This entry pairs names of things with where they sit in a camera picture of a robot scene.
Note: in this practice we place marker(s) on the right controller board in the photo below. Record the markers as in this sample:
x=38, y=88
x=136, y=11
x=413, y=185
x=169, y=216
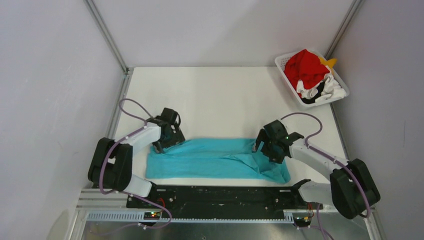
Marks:
x=302, y=222

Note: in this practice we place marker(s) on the controller board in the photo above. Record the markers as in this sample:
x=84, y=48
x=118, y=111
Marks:
x=302, y=222
x=152, y=215

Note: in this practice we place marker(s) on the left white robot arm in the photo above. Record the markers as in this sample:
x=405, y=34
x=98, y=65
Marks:
x=112, y=162

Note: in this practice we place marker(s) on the teal t shirt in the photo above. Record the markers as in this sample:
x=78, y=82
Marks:
x=215, y=158

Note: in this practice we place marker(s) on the yellow t shirt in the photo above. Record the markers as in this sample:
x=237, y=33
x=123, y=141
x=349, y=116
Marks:
x=328, y=62

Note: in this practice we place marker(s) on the red t shirt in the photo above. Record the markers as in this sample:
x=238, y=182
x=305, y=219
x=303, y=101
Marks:
x=305, y=66

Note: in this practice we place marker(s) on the white and black t shirt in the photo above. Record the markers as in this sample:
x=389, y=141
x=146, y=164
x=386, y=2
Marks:
x=327, y=89

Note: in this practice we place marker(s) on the white plastic laundry basket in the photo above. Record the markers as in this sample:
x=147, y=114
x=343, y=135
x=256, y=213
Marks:
x=280, y=62

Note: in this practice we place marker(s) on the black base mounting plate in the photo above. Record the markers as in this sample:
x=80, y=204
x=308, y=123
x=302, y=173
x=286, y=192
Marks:
x=188, y=202

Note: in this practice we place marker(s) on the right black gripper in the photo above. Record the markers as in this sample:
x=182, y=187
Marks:
x=275, y=157

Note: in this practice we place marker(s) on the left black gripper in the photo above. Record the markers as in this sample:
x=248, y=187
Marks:
x=177, y=137

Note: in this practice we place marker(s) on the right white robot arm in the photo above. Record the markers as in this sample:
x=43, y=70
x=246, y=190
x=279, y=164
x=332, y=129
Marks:
x=350, y=187

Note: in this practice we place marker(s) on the left controller board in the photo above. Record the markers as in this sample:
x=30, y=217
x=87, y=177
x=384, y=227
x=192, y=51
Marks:
x=152, y=215

